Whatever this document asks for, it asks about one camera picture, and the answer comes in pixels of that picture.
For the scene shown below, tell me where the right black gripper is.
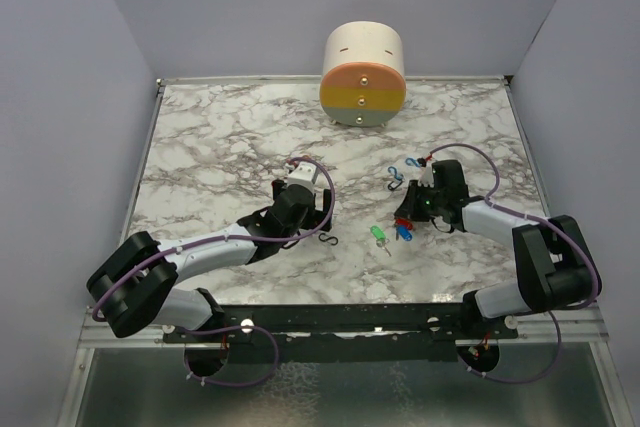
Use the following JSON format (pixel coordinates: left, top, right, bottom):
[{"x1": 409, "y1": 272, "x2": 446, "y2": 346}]
[{"x1": 396, "y1": 179, "x2": 447, "y2": 222}]

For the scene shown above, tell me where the red tag key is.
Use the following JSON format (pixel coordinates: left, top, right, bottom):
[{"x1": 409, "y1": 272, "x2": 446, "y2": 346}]
[{"x1": 394, "y1": 219, "x2": 413, "y2": 232}]

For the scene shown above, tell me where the black tag key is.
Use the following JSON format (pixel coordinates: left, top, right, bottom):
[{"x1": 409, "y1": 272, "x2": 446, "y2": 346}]
[{"x1": 387, "y1": 180, "x2": 404, "y2": 192}]

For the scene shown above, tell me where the blue tag key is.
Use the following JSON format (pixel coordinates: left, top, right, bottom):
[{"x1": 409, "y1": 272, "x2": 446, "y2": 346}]
[{"x1": 395, "y1": 225, "x2": 413, "y2": 242}]

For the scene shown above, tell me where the blue carabiner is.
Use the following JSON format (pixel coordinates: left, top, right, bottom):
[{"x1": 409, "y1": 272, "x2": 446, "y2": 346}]
[
  {"x1": 405, "y1": 157, "x2": 420, "y2": 167},
  {"x1": 387, "y1": 166, "x2": 404, "y2": 181}
]

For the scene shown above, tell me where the black carabiner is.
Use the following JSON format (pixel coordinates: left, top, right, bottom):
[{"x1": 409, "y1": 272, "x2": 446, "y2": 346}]
[{"x1": 318, "y1": 232, "x2": 339, "y2": 246}]

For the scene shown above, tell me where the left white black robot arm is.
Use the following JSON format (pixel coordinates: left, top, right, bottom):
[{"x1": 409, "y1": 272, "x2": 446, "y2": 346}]
[{"x1": 86, "y1": 182, "x2": 335, "y2": 342}]

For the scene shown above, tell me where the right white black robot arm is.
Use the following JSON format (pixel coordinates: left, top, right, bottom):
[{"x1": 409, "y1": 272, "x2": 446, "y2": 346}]
[{"x1": 394, "y1": 158, "x2": 602, "y2": 338}]

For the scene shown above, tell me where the green tag key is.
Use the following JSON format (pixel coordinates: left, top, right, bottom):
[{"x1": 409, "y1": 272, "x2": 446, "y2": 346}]
[{"x1": 370, "y1": 225, "x2": 392, "y2": 257}]

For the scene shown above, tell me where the round three-drawer storage box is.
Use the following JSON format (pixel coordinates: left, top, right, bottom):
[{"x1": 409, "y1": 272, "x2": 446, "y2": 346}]
[{"x1": 319, "y1": 21, "x2": 406, "y2": 127}]

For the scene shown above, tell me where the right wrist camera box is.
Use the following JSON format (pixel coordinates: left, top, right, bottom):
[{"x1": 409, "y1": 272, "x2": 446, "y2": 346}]
[{"x1": 417, "y1": 157, "x2": 434, "y2": 187}]

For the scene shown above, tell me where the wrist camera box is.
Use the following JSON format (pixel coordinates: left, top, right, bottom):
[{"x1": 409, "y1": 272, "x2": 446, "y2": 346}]
[
  {"x1": 417, "y1": 157, "x2": 434, "y2": 187},
  {"x1": 285, "y1": 162, "x2": 319, "y2": 192}
]

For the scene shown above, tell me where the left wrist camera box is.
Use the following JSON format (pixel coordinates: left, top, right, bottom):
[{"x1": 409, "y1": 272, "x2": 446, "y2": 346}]
[{"x1": 285, "y1": 162, "x2": 319, "y2": 192}]

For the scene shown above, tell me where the black mounting rail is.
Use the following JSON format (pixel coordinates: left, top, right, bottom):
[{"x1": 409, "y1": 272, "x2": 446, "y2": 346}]
[{"x1": 163, "y1": 303, "x2": 517, "y2": 365}]

